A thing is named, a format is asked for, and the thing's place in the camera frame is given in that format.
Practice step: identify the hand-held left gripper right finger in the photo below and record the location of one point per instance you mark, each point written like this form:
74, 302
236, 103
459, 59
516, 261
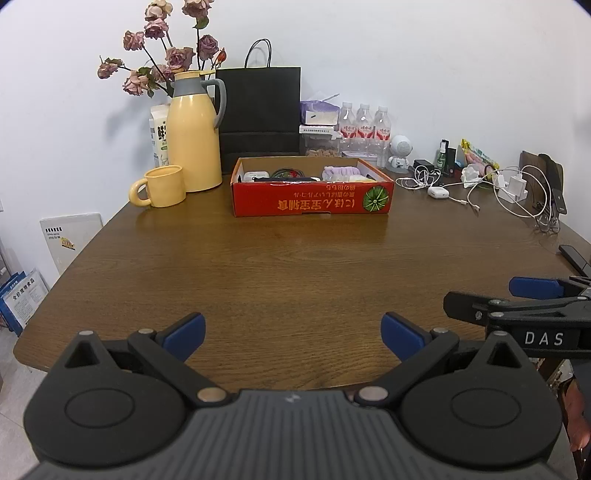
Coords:
401, 334

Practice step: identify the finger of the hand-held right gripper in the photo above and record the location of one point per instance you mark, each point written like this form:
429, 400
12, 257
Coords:
535, 287
466, 305

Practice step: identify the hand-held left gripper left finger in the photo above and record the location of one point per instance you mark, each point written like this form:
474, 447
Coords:
187, 334

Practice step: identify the red cardboard box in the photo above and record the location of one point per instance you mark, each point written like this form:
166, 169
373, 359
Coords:
300, 203

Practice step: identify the person's right forearm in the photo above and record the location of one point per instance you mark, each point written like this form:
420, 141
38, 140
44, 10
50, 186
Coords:
577, 415

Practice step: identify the white charger block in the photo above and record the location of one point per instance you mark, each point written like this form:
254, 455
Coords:
515, 187

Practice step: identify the black phone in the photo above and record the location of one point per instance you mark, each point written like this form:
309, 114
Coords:
554, 184

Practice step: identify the white earbuds case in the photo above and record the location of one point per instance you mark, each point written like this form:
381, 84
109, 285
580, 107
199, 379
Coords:
437, 192

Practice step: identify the brown wooden board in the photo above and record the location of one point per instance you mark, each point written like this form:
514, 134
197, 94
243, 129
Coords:
528, 161

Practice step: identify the colourful snack packet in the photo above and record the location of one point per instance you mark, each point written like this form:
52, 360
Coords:
480, 157

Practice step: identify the small black box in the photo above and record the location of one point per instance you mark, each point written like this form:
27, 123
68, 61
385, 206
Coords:
452, 161

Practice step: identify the black power adapter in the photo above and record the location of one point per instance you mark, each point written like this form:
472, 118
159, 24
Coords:
422, 165

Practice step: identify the white printed board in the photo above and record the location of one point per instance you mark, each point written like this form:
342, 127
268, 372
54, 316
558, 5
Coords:
74, 240

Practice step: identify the small green bottle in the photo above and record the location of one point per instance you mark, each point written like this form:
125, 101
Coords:
443, 159

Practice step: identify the yellow ceramic mug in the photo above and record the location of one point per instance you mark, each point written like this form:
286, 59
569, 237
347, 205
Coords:
164, 187

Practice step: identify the blue white booklets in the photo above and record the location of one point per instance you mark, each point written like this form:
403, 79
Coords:
23, 300

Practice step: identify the white plastic container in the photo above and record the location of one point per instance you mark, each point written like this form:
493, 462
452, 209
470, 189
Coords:
256, 177

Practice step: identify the white robot toy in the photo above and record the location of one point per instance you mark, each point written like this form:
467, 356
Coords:
400, 145

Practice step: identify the purple fluffy headband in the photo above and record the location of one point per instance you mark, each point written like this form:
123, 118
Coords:
337, 171

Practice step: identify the yellow thermos jug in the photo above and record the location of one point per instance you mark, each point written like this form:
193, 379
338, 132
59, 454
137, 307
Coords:
194, 147

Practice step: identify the clear jar of nuts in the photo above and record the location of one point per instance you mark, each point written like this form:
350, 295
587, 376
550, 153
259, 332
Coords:
318, 150

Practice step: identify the white printed carton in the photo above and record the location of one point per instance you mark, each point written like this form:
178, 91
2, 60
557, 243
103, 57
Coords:
159, 134

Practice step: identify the white flat box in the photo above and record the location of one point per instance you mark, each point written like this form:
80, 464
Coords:
316, 129

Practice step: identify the purple tissue pack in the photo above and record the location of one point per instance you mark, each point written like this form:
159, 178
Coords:
318, 115

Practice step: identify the black paper bag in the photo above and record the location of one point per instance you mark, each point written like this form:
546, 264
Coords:
258, 106

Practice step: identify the dried pink flowers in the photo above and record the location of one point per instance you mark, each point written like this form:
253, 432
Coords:
178, 57

